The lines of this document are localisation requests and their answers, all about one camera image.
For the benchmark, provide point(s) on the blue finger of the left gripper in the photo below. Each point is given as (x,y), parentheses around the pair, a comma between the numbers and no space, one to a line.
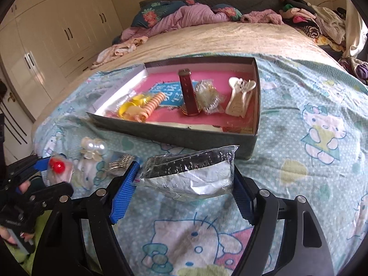
(42,164)

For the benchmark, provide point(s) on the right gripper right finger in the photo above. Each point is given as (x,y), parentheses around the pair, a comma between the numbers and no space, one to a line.
(245,193)

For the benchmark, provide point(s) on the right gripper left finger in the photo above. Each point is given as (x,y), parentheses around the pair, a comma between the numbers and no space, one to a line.
(121,190)

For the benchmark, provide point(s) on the red ball earrings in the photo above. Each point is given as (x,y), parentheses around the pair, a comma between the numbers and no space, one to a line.
(59,170)

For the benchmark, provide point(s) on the black choker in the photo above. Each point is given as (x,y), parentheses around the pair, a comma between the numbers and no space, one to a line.
(186,177)

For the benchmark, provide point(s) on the pearl bead hair claw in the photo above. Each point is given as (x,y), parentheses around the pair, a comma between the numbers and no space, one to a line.
(93,149)

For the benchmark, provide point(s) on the orange spiral hair clip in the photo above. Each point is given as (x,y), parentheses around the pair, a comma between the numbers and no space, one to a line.
(149,108)

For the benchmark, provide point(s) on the yellow hoop earrings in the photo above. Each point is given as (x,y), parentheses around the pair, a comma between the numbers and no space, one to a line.
(131,108)

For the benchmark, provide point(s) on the cream hair claw clip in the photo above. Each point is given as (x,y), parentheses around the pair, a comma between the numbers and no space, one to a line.
(241,93)

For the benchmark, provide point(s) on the white earring card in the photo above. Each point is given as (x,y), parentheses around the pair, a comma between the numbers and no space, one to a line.
(113,102)

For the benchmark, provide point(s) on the small jewelry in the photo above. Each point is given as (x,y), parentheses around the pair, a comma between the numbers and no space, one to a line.
(208,98)

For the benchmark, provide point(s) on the brown leather wrist watch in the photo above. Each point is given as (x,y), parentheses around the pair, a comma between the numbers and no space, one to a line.
(190,106)

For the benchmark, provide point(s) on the silver hair clips in bag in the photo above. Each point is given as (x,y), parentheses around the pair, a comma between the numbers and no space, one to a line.
(120,162)

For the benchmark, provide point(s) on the dark cardboard box tray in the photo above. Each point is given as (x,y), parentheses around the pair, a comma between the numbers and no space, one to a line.
(183,137)

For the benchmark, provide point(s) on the pink children's book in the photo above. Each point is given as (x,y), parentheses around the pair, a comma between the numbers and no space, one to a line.
(170,114)

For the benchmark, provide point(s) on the cream wardrobe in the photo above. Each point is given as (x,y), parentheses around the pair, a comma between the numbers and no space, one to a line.
(46,44)

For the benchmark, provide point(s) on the peach clothing on bed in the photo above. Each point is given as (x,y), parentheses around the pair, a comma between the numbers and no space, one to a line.
(118,50)

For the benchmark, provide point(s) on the beige bed cover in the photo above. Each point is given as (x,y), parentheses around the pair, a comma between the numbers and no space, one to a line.
(220,38)

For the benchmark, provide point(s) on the basket of clothes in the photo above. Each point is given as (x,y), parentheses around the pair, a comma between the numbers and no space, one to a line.
(355,67)

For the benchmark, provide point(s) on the pink fuzzy garment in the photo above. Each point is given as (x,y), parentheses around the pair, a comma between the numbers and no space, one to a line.
(267,16)

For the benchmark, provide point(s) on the floral dark pillow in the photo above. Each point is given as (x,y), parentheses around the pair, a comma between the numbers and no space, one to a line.
(153,12)

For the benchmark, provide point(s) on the pile of clothes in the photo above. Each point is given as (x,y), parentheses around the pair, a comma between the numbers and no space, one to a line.
(326,27)

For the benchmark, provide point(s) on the pink crumpled quilt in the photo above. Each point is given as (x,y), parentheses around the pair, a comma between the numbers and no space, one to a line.
(186,16)

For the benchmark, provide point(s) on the cream curtain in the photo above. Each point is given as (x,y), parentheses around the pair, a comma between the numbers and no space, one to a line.
(355,31)

